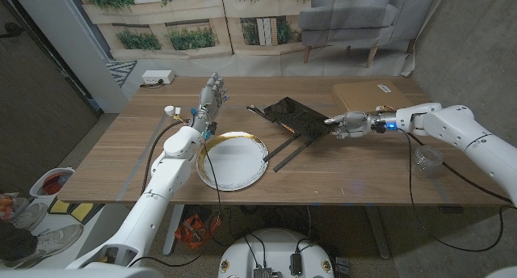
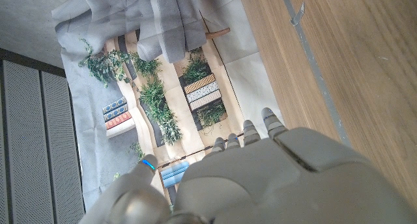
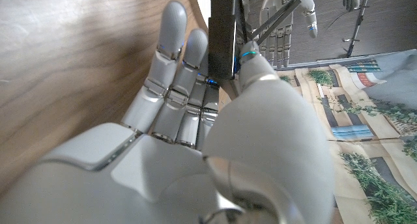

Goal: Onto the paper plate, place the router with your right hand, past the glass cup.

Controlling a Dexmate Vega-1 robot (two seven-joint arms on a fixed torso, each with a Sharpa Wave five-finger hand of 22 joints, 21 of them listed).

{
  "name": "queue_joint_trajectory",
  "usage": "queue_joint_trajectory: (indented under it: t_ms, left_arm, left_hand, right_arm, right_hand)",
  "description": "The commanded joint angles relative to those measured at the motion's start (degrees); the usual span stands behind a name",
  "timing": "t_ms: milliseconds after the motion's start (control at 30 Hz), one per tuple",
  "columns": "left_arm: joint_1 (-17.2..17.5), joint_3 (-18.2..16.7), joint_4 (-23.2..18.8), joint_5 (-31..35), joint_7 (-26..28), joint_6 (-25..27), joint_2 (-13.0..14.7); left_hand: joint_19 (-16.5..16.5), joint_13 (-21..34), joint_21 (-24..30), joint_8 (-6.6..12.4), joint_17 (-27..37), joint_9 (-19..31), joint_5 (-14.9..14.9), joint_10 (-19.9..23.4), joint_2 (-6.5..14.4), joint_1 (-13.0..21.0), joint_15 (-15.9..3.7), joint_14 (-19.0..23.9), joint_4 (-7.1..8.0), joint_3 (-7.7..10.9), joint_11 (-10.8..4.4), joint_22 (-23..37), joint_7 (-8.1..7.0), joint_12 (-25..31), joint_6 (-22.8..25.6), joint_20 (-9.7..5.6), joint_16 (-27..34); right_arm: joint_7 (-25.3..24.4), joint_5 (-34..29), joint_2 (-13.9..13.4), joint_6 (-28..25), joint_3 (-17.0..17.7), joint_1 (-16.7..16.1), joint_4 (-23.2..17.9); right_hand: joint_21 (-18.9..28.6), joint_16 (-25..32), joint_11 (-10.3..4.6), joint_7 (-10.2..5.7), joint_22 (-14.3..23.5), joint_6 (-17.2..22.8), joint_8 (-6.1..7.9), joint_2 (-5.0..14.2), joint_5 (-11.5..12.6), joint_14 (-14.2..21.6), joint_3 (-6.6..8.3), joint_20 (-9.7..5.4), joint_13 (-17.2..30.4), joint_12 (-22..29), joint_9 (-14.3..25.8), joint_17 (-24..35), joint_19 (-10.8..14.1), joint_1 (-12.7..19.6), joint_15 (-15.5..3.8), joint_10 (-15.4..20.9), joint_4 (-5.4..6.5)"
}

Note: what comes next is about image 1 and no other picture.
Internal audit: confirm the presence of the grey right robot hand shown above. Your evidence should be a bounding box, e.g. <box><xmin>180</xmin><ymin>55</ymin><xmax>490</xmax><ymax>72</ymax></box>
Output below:
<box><xmin>323</xmin><ymin>110</ymin><xmax>399</xmax><ymax>141</ymax></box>

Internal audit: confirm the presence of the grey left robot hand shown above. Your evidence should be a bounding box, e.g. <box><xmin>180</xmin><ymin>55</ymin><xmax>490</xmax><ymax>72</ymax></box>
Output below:
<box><xmin>188</xmin><ymin>71</ymin><xmax>230</xmax><ymax>140</ymax></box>

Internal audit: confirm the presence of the white gold-rimmed paper plate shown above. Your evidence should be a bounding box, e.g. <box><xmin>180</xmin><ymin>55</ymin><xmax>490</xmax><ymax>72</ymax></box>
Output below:
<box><xmin>195</xmin><ymin>131</ymin><xmax>271</xmax><ymax>192</ymax></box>

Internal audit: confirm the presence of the clear glass cup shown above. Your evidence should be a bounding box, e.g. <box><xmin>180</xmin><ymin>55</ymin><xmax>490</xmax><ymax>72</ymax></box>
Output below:
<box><xmin>410</xmin><ymin>145</ymin><xmax>445</xmax><ymax>179</ymax></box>

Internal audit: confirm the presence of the brown cardboard box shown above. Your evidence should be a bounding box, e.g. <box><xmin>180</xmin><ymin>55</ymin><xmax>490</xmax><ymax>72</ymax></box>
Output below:
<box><xmin>330</xmin><ymin>79</ymin><xmax>416</xmax><ymax>114</ymax></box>

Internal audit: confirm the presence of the white power strip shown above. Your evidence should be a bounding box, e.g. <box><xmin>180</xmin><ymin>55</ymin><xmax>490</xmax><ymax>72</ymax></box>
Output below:
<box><xmin>141</xmin><ymin>69</ymin><xmax>176</xmax><ymax>86</ymax></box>

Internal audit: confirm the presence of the printed room backdrop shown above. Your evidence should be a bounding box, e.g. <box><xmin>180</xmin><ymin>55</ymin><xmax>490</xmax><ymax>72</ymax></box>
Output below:
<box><xmin>72</xmin><ymin>0</ymin><xmax>445</xmax><ymax>78</ymax></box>

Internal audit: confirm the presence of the grey table leg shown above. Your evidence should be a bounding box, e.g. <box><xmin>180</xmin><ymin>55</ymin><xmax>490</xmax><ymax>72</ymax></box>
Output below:
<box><xmin>364</xmin><ymin>204</ymin><xmax>392</xmax><ymax>260</ymax></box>

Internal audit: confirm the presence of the orange tool under table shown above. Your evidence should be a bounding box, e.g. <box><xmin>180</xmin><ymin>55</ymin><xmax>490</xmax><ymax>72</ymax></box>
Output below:
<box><xmin>174</xmin><ymin>213</ymin><xmax>222</xmax><ymax>249</ymax></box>

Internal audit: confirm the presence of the white table leg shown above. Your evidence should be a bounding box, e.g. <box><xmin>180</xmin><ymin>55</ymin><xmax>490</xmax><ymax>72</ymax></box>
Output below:
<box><xmin>162</xmin><ymin>204</ymin><xmax>186</xmax><ymax>255</ymax></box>

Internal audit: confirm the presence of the black floor power adapter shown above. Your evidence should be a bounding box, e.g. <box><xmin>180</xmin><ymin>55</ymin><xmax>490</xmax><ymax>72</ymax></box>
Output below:
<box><xmin>334</xmin><ymin>256</ymin><xmax>351</xmax><ymax>276</ymax></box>

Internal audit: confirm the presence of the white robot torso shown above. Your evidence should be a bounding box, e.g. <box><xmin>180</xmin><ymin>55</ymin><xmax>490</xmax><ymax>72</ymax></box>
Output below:
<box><xmin>217</xmin><ymin>228</ymin><xmax>335</xmax><ymax>278</ymax></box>

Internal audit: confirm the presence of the black adapter on torso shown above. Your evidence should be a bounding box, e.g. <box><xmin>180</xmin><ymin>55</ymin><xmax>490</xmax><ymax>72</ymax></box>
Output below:
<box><xmin>289</xmin><ymin>252</ymin><xmax>303</xmax><ymax>277</ymax></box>

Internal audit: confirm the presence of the yellow black floor mat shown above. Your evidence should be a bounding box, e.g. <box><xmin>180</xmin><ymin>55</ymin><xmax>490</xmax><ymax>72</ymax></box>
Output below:
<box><xmin>47</xmin><ymin>197</ymin><xmax>105</xmax><ymax>225</ymax></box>

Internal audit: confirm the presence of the white bin with red contents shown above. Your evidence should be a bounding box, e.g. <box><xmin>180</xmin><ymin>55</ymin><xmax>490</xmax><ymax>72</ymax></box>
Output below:
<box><xmin>29</xmin><ymin>166</ymin><xmax>76</xmax><ymax>199</ymax></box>

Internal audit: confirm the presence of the white sneaker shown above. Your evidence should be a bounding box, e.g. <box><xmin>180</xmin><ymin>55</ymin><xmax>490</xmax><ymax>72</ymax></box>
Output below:
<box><xmin>11</xmin><ymin>202</ymin><xmax>48</xmax><ymax>230</ymax></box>
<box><xmin>15</xmin><ymin>224</ymin><xmax>85</xmax><ymax>267</ymax></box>

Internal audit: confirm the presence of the orange bag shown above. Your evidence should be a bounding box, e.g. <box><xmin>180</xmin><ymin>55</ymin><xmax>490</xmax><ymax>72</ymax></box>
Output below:
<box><xmin>0</xmin><ymin>193</ymin><xmax>19</xmax><ymax>222</ymax></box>

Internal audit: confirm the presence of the black trouser leg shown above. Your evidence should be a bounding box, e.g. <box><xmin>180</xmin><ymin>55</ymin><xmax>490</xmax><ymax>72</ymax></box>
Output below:
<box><xmin>0</xmin><ymin>220</ymin><xmax>38</xmax><ymax>263</ymax></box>

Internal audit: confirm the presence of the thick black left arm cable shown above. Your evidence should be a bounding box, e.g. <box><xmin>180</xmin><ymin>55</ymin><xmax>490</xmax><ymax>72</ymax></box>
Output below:
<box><xmin>140</xmin><ymin>120</ymin><xmax>186</xmax><ymax>195</ymax></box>

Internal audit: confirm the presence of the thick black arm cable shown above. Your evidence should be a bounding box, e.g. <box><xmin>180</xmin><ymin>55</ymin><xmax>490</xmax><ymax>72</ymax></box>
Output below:
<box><xmin>140</xmin><ymin>120</ymin><xmax>186</xmax><ymax>195</ymax></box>
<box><xmin>406</xmin><ymin>131</ymin><xmax>515</xmax><ymax>205</ymax></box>

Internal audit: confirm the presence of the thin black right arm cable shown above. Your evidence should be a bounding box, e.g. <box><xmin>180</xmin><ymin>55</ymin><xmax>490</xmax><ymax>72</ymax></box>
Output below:
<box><xmin>397</xmin><ymin>128</ymin><xmax>514</xmax><ymax>254</ymax></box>

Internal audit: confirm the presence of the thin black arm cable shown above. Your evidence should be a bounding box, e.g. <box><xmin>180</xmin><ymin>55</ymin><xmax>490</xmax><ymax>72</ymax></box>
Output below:
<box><xmin>127</xmin><ymin>140</ymin><xmax>223</xmax><ymax>269</ymax></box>
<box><xmin>397</xmin><ymin>128</ymin><xmax>514</xmax><ymax>254</ymax></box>

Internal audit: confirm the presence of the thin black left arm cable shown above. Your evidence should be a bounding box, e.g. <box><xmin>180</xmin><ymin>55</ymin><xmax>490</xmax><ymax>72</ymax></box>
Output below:
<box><xmin>127</xmin><ymin>140</ymin><xmax>223</xmax><ymax>269</ymax></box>

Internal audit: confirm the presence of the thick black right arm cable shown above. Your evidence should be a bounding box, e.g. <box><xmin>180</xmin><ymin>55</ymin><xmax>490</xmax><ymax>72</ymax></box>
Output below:
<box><xmin>406</xmin><ymin>131</ymin><xmax>515</xmax><ymax>205</ymax></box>

